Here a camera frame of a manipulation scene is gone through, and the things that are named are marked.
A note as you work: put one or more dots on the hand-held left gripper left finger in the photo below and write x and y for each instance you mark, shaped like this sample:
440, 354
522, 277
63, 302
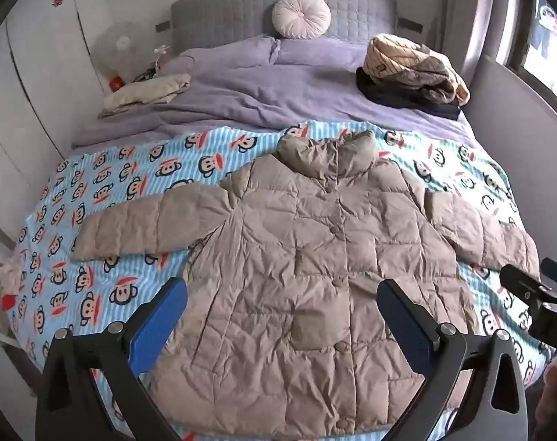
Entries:
161, 314

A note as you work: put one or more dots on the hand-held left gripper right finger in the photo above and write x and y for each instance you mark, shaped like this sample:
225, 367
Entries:
404, 317

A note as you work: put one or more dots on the beige puffer jacket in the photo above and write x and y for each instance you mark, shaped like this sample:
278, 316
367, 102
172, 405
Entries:
296, 239

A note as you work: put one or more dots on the blue monkey print blanket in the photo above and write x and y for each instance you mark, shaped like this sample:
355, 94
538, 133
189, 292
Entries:
122, 183

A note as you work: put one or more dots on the black folded garment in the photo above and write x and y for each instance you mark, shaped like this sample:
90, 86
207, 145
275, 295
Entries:
388, 94

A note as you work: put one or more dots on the cream folded cloth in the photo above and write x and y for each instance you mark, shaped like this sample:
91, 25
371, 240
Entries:
145, 92

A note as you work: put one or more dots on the window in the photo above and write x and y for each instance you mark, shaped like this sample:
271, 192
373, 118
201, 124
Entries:
545, 32

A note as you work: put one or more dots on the purple duvet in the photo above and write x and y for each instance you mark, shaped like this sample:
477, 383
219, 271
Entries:
269, 92

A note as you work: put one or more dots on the white wardrobe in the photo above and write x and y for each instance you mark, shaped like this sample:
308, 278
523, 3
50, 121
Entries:
34, 82

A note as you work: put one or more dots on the white electric fan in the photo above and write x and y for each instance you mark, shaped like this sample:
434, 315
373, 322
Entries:
120, 48

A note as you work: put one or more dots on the purple pillow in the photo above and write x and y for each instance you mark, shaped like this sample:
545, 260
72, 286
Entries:
324, 53

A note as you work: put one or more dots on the grey quilted headboard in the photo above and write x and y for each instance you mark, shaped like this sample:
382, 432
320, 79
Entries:
223, 14

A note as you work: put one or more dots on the round white cushion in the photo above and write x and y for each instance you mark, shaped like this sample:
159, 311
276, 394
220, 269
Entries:
301, 15

